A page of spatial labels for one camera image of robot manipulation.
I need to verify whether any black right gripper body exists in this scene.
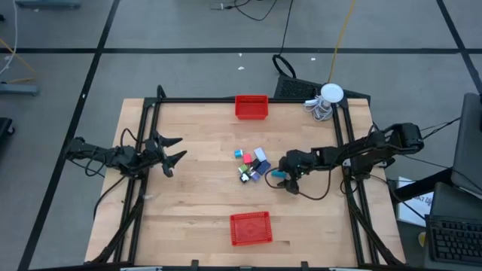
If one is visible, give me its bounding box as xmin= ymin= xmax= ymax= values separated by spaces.
xmin=279 ymin=148 xmax=316 ymax=182

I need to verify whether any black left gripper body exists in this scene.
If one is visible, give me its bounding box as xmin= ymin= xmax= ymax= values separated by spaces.
xmin=142 ymin=137 xmax=167 ymax=167

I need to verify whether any red slotted plastic basket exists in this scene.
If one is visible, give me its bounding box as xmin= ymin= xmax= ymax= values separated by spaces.
xmin=229 ymin=211 xmax=273 ymax=247
xmin=234 ymin=94 xmax=270 ymax=121

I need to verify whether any black perforated box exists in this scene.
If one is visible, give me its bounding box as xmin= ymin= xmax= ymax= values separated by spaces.
xmin=273 ymin=74 xmax=372 ymax=102

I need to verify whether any white round disc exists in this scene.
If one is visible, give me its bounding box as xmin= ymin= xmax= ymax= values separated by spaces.
xmin=320 ymin=83 xmax=345 ymax=105

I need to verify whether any black desk bar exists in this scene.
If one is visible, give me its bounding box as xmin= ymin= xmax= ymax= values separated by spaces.
xmin=392 ymin=167 xmax=453 ymax=203

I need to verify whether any white paper sheet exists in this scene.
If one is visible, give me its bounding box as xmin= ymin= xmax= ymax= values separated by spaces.
xmin=396 ymin=175 xmax=435 ymax=228

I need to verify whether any grey metal base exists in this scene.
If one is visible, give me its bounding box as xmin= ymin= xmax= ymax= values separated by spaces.
xmin=0 ymin=82 xmax=41 ymax=97

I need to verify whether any black caster foot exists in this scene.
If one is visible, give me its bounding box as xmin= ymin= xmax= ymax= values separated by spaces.
xmin=0 ymin=117 xmax=17 ymax=138

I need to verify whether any dark grey monitor back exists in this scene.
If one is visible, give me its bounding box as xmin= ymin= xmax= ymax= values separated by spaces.
xmin=450 ymin=92 xmax=482 ymax=196

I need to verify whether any black keyboard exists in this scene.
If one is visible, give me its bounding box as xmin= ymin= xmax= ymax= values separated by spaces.
xmin=423 ymin=182 xmax=482 ymax=271

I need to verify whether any grey metal bar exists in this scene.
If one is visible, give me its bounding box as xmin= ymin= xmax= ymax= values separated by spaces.
xmin=14 ymin=0 xmax=82 ymax=10

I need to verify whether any white cable bundle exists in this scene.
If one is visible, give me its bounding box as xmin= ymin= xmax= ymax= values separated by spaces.
xmin=303 ymin=96 xmax=334 ymax=122

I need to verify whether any black aluminium table frame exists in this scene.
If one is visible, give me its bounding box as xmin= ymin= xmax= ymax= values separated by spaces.
xmin=90 ymin=84 xmax=406 ymax=271

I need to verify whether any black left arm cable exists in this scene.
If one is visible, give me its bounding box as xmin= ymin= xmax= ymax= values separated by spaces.
xmin=92 ymin=173 xmax=128 ymax=221

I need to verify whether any black hanging cable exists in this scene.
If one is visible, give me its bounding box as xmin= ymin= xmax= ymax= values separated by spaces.
xmin=271 ymin=0 xmax=297 ymax=79

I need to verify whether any thick yellow cable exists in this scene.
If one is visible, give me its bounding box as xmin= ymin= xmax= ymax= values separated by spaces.
xmin=327 ymin=0 xmax=357 ymax=84

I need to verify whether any black tangled floor cable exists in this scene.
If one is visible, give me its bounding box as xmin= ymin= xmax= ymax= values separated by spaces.
xmin=209 ymin=0 xmax=280 ymax=23

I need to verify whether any thin yellow cable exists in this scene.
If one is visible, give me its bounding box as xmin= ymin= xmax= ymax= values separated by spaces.
xmin=0 ymin=37 xmax=38 ymax=84

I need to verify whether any white floor cable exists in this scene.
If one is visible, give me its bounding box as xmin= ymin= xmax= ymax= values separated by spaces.
xmin=0 ymin=0 xmax=20 ymax=76

